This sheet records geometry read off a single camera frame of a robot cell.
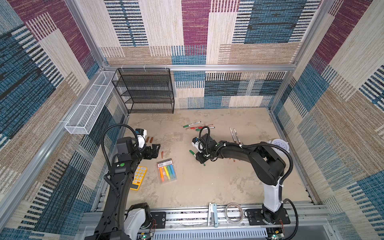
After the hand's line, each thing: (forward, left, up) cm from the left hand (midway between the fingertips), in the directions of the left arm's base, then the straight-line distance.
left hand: (151, 142), depth 79 cm
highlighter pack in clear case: (-7, -6, -19) cm, 21 cm away
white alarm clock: (+9, -79, -17) cm, 81 cm away
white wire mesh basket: (+21, +46, -3) cm, 50 cm away
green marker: (-3, -23, -10) cm, 25 cm away
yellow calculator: (-9, +9, -19) cm, 23 cm away
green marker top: (+28, -21, -19) cm, 40 cm away
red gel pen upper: (+24, -26, -17) cm, 39 cm away
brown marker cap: (+16, +10, -21) cm, 28 cm away
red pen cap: (+4, -2, -20) cm, 20 cm away
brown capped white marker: (+18, -52, -19) cm, 58 cm away
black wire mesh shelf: (+47, +13, -3) cm, 49 cm away
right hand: (0, -26, -20) cm, 33 cm away
